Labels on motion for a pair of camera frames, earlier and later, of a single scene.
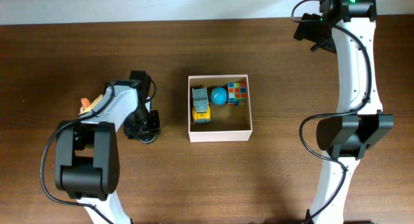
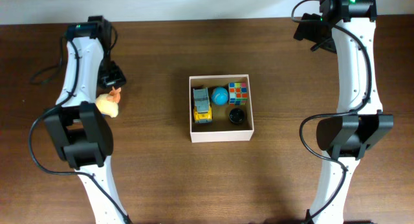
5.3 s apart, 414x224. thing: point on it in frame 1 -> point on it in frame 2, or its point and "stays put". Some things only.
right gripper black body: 304,28 stays put
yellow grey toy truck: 201,111 stays put
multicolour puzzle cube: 237,93 stays put
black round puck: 147,139 -> 237,115
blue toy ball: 218,96 stays put
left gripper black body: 142,123 -> 112,77
